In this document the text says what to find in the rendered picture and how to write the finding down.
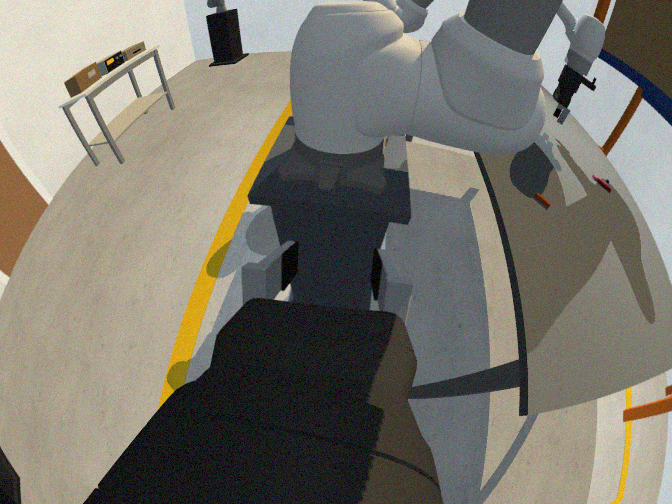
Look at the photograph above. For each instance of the orange rod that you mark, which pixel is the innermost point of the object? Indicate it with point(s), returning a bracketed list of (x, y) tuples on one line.
[(542, 199)]

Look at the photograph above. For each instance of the dark red rod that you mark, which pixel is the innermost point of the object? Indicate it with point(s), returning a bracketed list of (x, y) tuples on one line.
[(604, 185)]

